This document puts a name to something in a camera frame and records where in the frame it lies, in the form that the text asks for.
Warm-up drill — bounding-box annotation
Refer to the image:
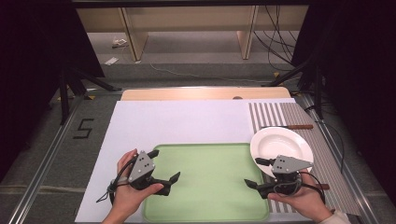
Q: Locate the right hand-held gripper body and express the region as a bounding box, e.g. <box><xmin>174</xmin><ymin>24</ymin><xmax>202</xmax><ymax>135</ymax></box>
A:
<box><xmin>261</xmin><ymin>154</ymin><xmax>314</xmax><ymax>199</ymax></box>

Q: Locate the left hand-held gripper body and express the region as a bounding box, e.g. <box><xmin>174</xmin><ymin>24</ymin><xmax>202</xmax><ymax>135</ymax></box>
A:
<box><xmin>128</xmin><ymin>150</ymin><xmax>166</xmax><ymax>196</ymax></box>

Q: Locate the white plate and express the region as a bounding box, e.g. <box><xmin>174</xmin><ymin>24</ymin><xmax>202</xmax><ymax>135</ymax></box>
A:
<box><xmin>249</xmin><ymin>126</ymin><xmax>315</xmax><ymax>179</ymax></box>

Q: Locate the green tray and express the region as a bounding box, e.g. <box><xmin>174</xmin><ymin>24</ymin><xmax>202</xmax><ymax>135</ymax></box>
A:
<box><xmin>142</xmin><ymin>143</ymin><xmax>271</xmax><ymax>224</ymax></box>

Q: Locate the wooden-handled knife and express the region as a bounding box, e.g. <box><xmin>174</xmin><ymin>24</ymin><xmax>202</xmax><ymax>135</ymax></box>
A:
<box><xmin>261</xmin><ymin>124</ymin><xmax>314</xmax><ymax>131</ymax></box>

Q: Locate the person's left hand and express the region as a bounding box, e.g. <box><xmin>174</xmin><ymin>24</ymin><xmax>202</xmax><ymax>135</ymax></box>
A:
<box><xmin>111</xmin><ymin>148</ymin><xmax>165</xmax><ymax>216</ymax></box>

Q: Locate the person's right hand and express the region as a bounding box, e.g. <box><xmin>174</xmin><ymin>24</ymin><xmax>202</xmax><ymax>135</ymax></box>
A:
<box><xmin>268</xmin><ymin>169</ymin><xmax>333</xmax><ymax>224</ymax></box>

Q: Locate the white board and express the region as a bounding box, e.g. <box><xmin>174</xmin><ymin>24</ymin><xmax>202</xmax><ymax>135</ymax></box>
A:
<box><xmin>74</xmin><ymin>98</ymin><xmax>351</xmax><ymax>224</ymax></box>

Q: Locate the grey striped placemat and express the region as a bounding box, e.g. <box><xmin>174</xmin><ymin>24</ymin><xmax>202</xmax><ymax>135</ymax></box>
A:
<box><xmin>247</xmin><ymin>102</ymin><xmax>362</xmax><ymax>217</ymax></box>

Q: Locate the wooden table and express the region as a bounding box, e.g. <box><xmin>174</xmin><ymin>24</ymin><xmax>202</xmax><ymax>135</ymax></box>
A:
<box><xmin>120</xmin><ymin>87</ymin><xmax>292</xmax><ymax>102</ymax></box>

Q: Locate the black metal stand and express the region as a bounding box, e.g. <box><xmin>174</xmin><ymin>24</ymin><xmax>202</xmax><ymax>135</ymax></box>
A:
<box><xmin>261</xmin><ymin>55</ymin><xmax>325</xmax><ymax>120</ymax></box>
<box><xmin>58</xmin><ymin>65</ymin><xmax>123</xmax><ymax>126</ymax></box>

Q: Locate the white crumpled litter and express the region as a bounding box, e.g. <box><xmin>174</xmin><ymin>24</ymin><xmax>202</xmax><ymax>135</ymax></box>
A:
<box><xmin>111</xmin><ymin>36</ymin><xmax>130</xmax><ymax>49</ymax></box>

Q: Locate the dark curtain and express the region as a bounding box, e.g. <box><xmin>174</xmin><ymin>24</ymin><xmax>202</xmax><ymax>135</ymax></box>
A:
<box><xmin>290</xmin><ymin>0</ymin><xmax>396</xmax><ymax>199</ymax></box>
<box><xmin>0</xmin><ymin>0</ymin><xmax>106</xmax><ymax>183</ymax></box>

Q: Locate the wooden shelf unit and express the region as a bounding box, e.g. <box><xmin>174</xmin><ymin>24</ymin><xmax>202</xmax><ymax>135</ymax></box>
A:
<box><xmin>76</xmin><ymin>5</ymin><xmax>310</xmax><ymax>63</ymax></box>

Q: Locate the left hand-held gripper cable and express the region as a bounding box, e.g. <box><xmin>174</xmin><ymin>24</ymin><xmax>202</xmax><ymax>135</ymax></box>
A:
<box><xmin>95</xmin><ymin>156</ymin><xmax>138</xmax><ymax>205</ymax></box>

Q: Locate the hand-held gripper cable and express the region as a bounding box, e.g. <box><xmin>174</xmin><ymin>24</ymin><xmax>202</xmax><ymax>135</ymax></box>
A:
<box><xmin>95</xmin><ymin>156</ymin><xmax>138</xmax><ymax>205</ymax></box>
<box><xmin>297</xmin><ymin>171</ymin><xmax>327</xmax><ymax>204</ymax></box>

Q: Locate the right hand-held gripper cable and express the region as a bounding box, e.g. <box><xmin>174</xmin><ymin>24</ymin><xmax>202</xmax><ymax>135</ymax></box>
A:
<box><xmin>297</xmin><ymin>171</ymin><xmax>327</xmax><ymax>204</ymax></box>

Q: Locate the thin black cable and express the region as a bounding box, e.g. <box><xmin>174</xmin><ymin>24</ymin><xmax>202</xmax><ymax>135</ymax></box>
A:
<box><xmin>306</xmin><ymin>105</ymin><xmax>346</xmax><ymax>175</ymax></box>

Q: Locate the white cable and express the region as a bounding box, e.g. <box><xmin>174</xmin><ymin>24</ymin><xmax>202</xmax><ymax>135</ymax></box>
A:
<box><xmin>148</xmin><ymin>61</ymin><xmax>266</xmax><ymax>85</ymax></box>

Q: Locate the bundle of black cables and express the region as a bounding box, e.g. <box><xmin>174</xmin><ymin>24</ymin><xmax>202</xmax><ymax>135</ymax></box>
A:
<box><xmin>252</xmin><ymin>5</ymin><xmax>301</xmax><ymax>72</ymax></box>

